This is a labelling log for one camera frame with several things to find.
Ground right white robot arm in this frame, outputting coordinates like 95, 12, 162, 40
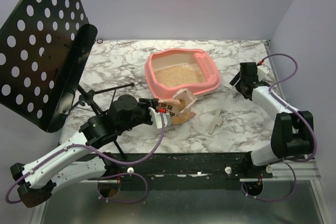
229, 62, 316, 178

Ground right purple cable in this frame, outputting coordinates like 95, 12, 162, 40
241, 54, 316, 200

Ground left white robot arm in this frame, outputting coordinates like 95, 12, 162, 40
10, 95, 172, 208

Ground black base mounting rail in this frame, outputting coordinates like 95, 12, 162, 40
86, 152, 292, 190

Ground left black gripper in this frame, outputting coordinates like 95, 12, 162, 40
117, 98, 159, 134

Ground pink cat litter box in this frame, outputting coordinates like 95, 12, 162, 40
144, 48, 221, 99

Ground silver metal litter scoop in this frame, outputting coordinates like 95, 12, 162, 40
233, 91, 240, 98

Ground grey bag sealing clip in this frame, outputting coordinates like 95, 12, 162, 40
208, 109, 223, 134

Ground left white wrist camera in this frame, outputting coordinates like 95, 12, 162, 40
149, 108, 172, 129

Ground black perforated music stand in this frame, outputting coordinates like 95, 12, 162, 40
0, 0, 135, 159

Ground beige cat litter bag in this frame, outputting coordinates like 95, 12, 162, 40
158, 88, 197, 125

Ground clean litter in box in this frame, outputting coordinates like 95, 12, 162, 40
154, 66, 205, 87

